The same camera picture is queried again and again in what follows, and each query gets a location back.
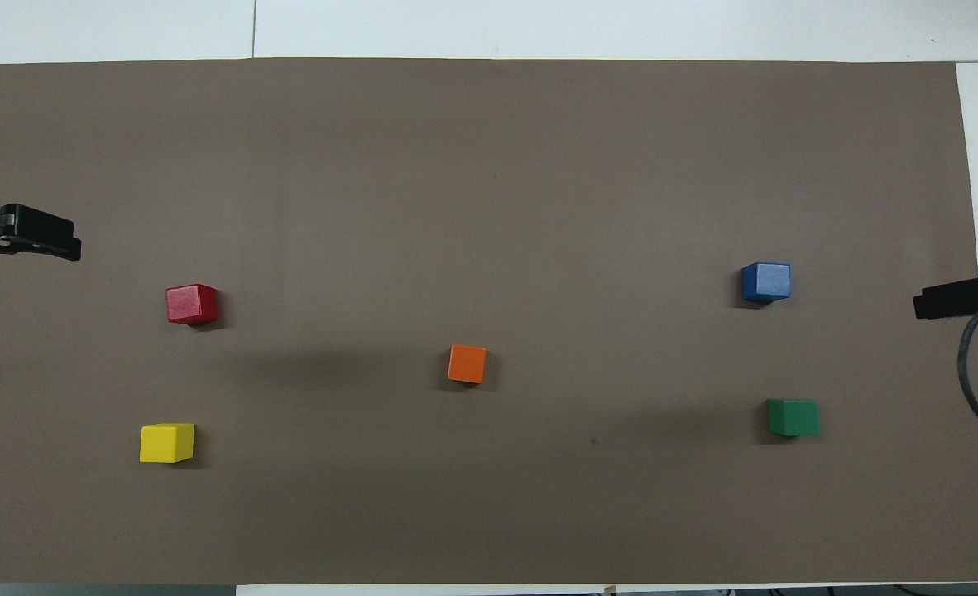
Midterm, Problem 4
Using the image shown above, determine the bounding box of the red wooden block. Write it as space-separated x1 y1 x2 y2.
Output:
165 284 218 325

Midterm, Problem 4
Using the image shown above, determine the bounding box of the orange wooden block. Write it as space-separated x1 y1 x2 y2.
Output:
447 344 487 385

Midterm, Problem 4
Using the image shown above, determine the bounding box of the green wooden block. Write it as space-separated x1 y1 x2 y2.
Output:
766 398 820 438

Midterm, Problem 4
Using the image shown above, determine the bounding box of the brown table mat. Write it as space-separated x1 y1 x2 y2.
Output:
0 58 978 587

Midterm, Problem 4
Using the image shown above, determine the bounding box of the blue wooden block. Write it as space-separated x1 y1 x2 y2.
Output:
741 262 792 302

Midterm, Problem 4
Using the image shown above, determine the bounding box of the yellow wooden block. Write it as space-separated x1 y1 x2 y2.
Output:
139 423 195 464

